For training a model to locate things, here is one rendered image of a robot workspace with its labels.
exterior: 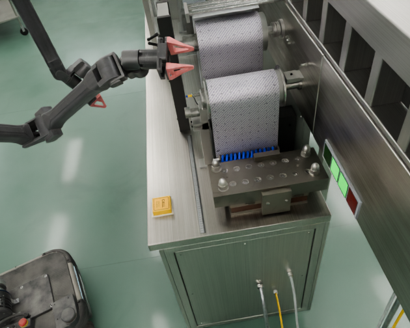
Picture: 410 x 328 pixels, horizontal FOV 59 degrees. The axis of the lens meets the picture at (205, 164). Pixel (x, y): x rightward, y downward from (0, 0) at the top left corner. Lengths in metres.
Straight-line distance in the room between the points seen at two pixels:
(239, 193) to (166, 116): 0.72
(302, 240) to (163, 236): 0.53
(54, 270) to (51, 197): 0.86
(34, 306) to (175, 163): 1.08
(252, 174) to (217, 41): 0.49
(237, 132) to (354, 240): 1.33
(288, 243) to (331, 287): 0.84
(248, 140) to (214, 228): 0.34
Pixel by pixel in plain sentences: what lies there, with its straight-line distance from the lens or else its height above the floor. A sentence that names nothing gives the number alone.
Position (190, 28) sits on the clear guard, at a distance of 2.22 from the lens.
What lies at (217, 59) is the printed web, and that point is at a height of 1.29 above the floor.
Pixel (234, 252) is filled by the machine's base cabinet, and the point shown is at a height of 0.76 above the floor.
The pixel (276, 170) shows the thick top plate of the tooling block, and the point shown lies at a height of 1.03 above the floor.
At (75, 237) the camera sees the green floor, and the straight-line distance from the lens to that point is 2.65.
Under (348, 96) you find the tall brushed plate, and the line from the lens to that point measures 0.98.
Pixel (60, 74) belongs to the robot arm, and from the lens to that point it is 1.62.
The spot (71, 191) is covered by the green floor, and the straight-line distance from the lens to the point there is 2.95.
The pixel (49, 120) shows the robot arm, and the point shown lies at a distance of 1.33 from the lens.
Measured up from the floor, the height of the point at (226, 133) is 1.13.
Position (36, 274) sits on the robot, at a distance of 2.30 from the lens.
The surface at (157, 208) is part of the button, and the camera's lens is 1.38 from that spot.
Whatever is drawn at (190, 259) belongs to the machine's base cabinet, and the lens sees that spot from 1.43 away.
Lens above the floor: 1.98
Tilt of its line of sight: 45 degrees down
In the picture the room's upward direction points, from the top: 9 degrees counter-clockwise
